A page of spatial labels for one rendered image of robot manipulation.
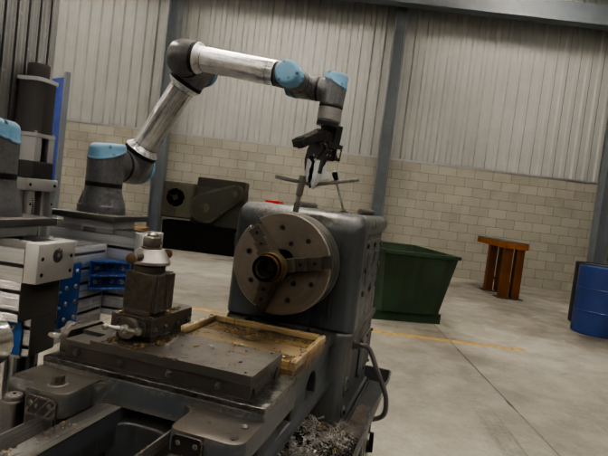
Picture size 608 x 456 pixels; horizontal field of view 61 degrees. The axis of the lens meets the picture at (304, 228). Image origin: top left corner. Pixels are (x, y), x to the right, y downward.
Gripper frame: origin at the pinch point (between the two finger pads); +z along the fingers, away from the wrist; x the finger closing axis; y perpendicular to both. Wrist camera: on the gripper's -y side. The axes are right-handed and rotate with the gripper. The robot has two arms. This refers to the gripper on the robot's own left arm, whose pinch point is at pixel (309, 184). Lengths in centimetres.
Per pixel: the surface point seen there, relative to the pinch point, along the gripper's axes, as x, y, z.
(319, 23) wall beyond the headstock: 818, 581, -357
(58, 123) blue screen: 498, 30, -14
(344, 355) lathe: -12, 19, 53
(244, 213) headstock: 24.0, -6.7, 14.2
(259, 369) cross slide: -56, -47, 35
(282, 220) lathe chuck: -1.0, -8.3, 12.6
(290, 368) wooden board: -39, -25, 43
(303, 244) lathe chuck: -7.5, -3.7, 18.4
